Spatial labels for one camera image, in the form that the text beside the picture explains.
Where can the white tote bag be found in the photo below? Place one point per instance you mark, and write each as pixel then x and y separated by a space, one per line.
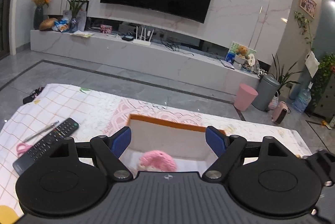
pixel 312 64

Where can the black small device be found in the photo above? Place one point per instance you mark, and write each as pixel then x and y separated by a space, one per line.
pixel 127 38

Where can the green plant in glass vase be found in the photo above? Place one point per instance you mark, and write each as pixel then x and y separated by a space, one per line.
pixel 76 9

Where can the hanging vine plant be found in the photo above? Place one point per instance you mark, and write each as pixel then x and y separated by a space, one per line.
pixel 305 27

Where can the brown teddy bear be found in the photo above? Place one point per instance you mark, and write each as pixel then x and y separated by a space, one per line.
pixel 242 51

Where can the white marble television cabinet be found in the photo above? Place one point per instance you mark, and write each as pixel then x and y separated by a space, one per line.
pixel 146 59

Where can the orange cardboard box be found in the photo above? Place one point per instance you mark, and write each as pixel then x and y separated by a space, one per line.
pixel 170 135

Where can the blue water bottle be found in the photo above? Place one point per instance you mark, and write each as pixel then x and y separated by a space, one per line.
pixel 301 101

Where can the white router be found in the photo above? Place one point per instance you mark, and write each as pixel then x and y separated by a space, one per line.
pixel 142 39

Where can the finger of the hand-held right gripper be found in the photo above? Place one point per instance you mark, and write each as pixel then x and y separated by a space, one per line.
pixel 320 166

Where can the pink scissors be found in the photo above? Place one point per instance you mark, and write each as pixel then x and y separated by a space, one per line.
pixel 22 148

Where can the pink knitted hat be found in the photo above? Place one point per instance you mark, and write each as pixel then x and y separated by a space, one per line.
pixel 158 161

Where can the white plaid cloth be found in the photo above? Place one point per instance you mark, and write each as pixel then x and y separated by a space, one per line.
pixel 65 103

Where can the pink photo frame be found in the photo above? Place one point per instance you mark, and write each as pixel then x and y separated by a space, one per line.
pixel 106 29

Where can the stack of papers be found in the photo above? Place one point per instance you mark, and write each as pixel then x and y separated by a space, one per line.
pixel 83 33

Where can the snack bags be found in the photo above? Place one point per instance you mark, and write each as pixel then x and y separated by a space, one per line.
pixel 60 26

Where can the pink waste bin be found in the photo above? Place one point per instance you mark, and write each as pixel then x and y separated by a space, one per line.
pixel 244 98

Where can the brown round bread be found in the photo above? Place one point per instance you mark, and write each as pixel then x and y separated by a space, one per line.
pixel 47 24

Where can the potted long-leaf plant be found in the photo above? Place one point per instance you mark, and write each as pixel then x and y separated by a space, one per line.
pixel 284 77

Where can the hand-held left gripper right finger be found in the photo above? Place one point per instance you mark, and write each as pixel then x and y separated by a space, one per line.
pixel 216 141

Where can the small pink heater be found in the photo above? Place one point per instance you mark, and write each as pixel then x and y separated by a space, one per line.
pixel 280 112

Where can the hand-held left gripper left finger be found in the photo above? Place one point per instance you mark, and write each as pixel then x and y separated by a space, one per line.
pixel 121 143

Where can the black remote control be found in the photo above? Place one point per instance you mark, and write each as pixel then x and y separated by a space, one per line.
pixel 47 145

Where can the grey trash can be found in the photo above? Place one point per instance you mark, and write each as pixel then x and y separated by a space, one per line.
pixel 265 93

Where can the grey dresser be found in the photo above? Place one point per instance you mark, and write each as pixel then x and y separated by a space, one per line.
pixel 325 106

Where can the pink white woven bag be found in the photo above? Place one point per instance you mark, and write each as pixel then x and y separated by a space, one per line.
pixel 273 102

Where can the dark slippers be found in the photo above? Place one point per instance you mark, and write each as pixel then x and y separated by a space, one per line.
pixel 32 95

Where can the framed wall picture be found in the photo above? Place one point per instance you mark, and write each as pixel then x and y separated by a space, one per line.
pixel 308 4

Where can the dark vase with yellow flowers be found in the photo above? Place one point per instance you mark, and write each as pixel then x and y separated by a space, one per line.
pixel 39 14

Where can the green ivy plant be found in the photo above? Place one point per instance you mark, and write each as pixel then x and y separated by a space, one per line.
pixel 324 74

